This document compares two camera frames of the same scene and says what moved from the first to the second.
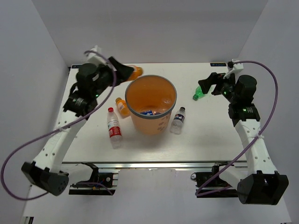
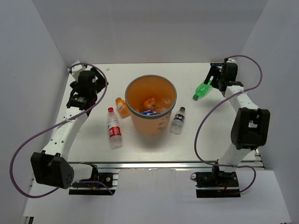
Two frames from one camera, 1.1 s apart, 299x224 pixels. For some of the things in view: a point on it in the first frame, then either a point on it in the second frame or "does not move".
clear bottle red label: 114,130 does not move
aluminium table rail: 155,164 does not move
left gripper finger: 123,74 → 101,79
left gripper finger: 122,69 → 86,67
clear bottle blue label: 166,101 does not move
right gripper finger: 206,85 → 213,71
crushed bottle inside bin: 147,113 does not move
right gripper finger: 217,90 → 215,82
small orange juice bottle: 123,108 does not move
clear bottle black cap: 177,124 does not move
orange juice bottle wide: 138,71 → 151,104
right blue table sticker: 217,64 does not move
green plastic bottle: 199,94 does not move
